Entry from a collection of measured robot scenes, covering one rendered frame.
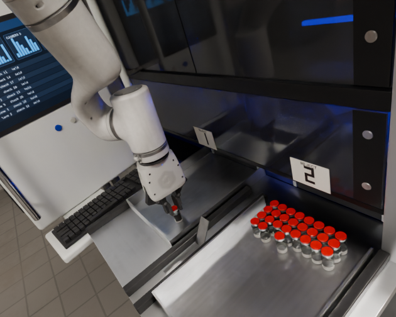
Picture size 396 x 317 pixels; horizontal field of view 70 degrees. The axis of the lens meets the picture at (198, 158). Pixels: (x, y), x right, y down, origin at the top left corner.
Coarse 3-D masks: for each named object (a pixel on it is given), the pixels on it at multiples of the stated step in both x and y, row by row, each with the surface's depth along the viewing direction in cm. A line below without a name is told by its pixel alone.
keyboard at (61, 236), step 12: (120, 180) 115; (132, 180) 113; (108, 192) 110; (120, 192) 107; (132, 192) 107; (96, 204) 107; (108, 204) 103; (72, 216) 103; (84, 216) 102; (96, 216) 99; (60, 228) 99; (72, 228) 97; (84, 228) 97; (60, 240) 96; (72, 240) 94
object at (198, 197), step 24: (192, 168) 97; (216, 168) 92; (240, 168) 88; (144, 192) 90; (192, 192) 85; (216, 192) 82; (144, 216) 77; (168, 216) 80; (192, 216) 77; (168, 240) 67
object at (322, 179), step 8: (296, 160) 57; (296, 168) 58; (304, 168) 56; (312, 168) 54; (320, 168) 53; (296, 176) 59; (304, 176) 57; (320, 176) 54; (328, 176) 52; (312, 184) 57; (320, 184) 55; (328, 184) 54; (328, 192) 55
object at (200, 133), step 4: (196, 128) 83; (200, 128) 81; (196, 132) 84; (200, 132) 82; (204, 132) 80; (208, 132) 78; (200, 136) 84; (204, 136) 82; (208, 136) 80; (212, 136) 78; (200, 140) 85; (204, 140) 83; (208, 140) 81; (212, 140) 79; (204, 144) 84; (212, 144) 80; (216, 148) 80
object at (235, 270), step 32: (192, 256) 61; (224, 256) 63; (256, 256) 61; (288, 256) 58; (352, 256) 54; (160, 288) 58; (192, 288) 59; (224, 288) 57; (256, 288) 55; (288, 288) 53; (320, 288) 51
